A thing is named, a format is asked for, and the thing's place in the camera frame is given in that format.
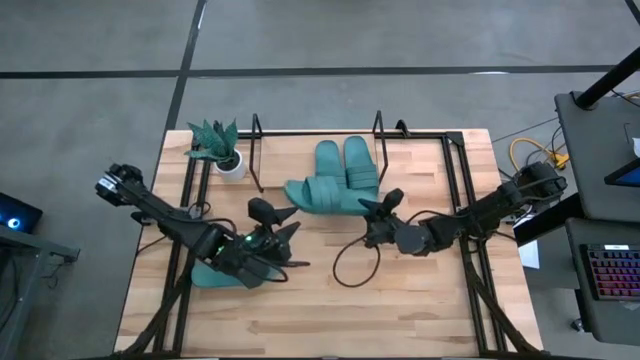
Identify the wooden shelf with black frame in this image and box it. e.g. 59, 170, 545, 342
248, 110, 390, 194

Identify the yellow cable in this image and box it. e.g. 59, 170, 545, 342
508, 137, 571, 204

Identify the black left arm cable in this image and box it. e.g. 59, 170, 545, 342
267, 258, 312, 284

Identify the artificial plant in white pot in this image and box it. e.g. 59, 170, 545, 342
183, 118, 247, 184

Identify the black support beam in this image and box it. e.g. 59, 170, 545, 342
513, 193, 585, 247

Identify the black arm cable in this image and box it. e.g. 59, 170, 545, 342
332, 209, 471, 289
267, 258, 312, 284

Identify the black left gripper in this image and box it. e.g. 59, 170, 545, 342
214, 197, 301, 290

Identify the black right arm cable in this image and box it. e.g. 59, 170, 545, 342
332, 209, 471, 289

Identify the backlit computer keyboard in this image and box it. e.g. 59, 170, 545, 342
579, 243, 640, 302

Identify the grey desk surface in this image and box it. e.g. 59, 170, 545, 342
553, 91, 640, 224
564, 218, 640, 347

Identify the white paper sheet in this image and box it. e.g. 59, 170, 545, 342
517, 239, 541, 270

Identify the black pole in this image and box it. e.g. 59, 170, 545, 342
574, 47, 640, 110

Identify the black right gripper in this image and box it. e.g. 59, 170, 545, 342
358, 187, 405, 250

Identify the grey metal stand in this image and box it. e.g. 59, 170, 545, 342
0, 224, 81, 360

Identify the black metal rig frame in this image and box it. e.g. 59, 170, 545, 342
112, 130, 547, 360

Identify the black computer with blue light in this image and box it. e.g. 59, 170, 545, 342
0, 192, 44, 235

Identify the black tablet with blue screen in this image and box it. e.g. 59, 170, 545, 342
603, 158, 640, 189

